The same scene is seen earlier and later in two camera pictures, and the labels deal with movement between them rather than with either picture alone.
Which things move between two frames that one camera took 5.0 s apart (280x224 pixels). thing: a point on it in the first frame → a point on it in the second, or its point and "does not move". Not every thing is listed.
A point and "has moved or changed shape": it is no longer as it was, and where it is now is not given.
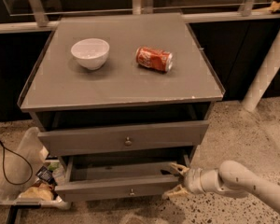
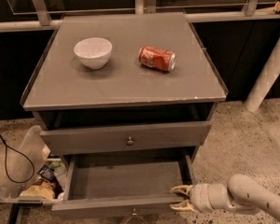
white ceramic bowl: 91,52 does not move
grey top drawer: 120,138 does not move
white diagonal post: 271,70 does not move
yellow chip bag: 43,190 does not move
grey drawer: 119,178 has moved or changed shape
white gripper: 193,181 → 200,197
